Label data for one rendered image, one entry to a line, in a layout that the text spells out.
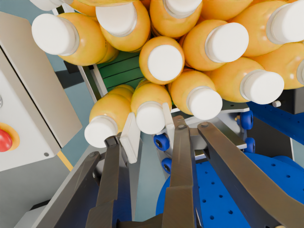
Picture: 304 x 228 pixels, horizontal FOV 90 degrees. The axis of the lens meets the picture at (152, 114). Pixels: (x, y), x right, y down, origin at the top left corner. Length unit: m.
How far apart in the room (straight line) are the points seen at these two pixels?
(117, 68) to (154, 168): 1.40
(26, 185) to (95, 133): 2.10
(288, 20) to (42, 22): 0.25
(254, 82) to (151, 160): 1.47
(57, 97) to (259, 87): 0.30
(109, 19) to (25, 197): 2.36
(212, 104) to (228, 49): 0.06
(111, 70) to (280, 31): 0.31
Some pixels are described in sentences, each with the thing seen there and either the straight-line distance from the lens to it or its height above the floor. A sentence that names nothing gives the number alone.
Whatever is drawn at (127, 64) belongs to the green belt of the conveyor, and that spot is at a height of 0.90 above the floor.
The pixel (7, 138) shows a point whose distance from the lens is 0.27.
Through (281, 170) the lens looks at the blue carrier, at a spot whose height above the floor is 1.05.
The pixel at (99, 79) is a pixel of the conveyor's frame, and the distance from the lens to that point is 0.41.
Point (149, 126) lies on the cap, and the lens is 0.20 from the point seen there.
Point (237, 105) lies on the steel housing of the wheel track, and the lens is 0.41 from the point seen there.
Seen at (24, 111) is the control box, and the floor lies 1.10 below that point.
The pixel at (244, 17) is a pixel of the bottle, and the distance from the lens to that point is 0.27.
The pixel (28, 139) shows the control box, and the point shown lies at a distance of 0.27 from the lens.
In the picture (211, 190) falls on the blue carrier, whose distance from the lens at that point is 0.34.
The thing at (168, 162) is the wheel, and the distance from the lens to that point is 0.40.
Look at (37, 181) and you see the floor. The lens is 2.19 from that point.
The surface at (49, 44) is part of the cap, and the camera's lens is 0.21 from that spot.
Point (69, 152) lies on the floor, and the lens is 1.77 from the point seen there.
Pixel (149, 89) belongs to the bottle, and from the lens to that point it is 0.23.
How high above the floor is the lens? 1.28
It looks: 69 degrees down
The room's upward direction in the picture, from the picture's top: 180 degrees clockwise
